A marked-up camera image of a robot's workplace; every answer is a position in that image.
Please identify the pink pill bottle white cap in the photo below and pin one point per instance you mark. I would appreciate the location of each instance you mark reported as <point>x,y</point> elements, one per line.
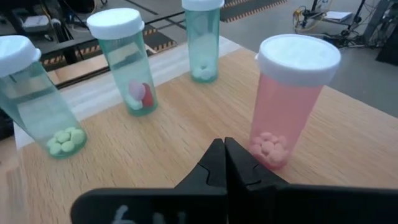
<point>286,109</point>

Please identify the green bottle with mixed pills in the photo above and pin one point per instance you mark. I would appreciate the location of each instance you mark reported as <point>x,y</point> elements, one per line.
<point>124,68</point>

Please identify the black mat hazard stripes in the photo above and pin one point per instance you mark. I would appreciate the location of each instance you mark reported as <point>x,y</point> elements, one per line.
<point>248,9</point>

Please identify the wooden shelf black metal frame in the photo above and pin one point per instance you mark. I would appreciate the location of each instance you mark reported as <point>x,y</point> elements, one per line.
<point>186,118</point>

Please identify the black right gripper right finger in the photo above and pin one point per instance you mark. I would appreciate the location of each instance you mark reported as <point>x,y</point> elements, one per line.
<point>311,205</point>

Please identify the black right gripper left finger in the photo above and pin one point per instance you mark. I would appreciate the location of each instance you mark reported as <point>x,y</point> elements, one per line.
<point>149,205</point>

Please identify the white paper stack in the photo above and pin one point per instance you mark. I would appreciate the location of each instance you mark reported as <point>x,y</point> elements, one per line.
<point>338,16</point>

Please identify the green bottle with white tablets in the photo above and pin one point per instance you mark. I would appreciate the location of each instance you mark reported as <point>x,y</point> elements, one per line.
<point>202,40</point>

